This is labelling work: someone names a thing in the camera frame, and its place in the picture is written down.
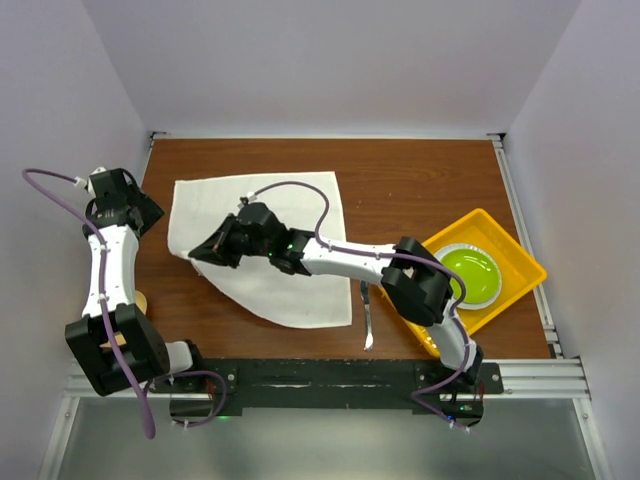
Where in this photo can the yellow plastic tray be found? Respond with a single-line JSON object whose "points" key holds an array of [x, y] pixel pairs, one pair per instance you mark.
{"points": [[510, 328]]}

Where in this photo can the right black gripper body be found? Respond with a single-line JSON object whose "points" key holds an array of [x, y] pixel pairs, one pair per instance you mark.
{"points": [[241, 243]]}

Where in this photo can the green plate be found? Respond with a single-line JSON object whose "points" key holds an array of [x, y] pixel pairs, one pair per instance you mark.
{"points": [[478, 271]]}

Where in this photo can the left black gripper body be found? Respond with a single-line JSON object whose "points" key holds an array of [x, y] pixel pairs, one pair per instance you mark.
{"points": [[148, 211]]}

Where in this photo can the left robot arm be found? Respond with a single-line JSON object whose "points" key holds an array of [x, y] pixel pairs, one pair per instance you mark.
{"points": [[113, 330]]}

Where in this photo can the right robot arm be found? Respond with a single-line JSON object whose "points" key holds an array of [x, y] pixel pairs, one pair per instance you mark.
{"points": [[416, 283]]}

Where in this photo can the silver table knife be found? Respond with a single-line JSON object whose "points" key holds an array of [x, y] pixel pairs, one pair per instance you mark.
{"points": [[369, 337]]}

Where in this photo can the tan wooden plate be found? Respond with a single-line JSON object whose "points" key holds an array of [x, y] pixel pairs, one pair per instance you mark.
{"points": [[140, 305]]}

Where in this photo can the white cloth napkin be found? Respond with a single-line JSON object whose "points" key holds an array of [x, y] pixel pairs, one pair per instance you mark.
{"points": [[305, 201]]}

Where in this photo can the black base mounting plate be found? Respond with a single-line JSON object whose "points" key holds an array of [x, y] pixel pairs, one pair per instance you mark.
{"points": [[364, 384]]}

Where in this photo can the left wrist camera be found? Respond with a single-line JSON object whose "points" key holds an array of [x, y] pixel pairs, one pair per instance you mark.
{"points": [[88, 184]]}

